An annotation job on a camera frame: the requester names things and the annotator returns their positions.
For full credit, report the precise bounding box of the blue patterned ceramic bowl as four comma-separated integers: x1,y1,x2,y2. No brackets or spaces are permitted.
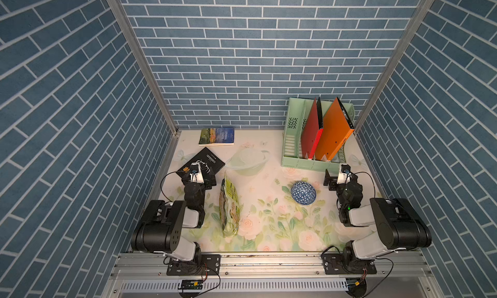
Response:
290,181,317,206

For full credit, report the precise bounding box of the green oats bag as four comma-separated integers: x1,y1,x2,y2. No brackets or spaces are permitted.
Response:
219,173,241,238

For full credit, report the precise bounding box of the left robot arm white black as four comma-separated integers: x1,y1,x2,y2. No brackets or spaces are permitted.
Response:
131,167,217,266

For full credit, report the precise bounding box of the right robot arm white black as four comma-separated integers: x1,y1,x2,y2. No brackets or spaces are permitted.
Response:
324,165,432,264

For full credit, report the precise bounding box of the black Murphy's law book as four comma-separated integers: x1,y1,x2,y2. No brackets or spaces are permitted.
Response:
177,147,225,177

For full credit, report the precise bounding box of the red binder folder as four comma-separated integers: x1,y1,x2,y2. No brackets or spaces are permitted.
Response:
301,97,324,159

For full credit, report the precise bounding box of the orange binder folder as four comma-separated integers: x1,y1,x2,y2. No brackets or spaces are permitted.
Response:
315,97,355,162

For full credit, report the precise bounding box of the blue Animal Farm book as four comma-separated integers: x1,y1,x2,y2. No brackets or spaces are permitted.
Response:
199,127,235,146

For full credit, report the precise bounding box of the floral printed table mat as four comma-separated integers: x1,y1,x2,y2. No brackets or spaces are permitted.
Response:
182,130,375,252

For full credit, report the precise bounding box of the mint green file rack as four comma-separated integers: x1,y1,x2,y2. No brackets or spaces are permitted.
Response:
282,98,355,174

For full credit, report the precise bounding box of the small black controller board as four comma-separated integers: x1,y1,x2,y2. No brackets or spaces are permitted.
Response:
179,280,203,292

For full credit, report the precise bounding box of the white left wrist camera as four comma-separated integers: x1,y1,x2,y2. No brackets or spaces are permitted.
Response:
190,162,204,184

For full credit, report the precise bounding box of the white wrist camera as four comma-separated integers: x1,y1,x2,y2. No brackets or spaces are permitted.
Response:
190,162,204,184
337,164,351,185

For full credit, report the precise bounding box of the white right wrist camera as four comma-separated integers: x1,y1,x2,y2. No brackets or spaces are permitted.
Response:
337,164,351,185

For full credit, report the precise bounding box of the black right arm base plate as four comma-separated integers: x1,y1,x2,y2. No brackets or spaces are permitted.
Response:
321,253,377,275

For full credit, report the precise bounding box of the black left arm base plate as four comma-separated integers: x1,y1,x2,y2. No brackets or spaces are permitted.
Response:
166,253,221,276

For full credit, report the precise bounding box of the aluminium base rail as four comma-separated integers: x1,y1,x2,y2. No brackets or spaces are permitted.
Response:
102,251,443,297

